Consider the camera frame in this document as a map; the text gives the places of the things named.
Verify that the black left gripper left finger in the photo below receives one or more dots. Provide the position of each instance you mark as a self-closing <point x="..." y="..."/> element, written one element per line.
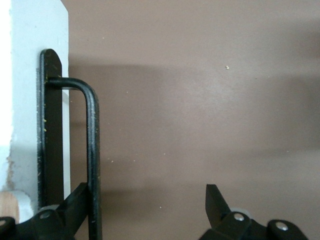
<point x="50" y="225"/>

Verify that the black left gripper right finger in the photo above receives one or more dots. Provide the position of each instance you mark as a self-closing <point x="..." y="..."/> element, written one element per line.
<point x="225" y="225"/>

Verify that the brown table cover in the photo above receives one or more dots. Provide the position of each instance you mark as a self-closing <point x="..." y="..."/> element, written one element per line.
<point x="200" y="112"/>

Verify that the wooden cabinet box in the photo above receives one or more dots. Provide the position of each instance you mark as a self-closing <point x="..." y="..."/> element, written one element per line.
<point x="7" y="207"/>

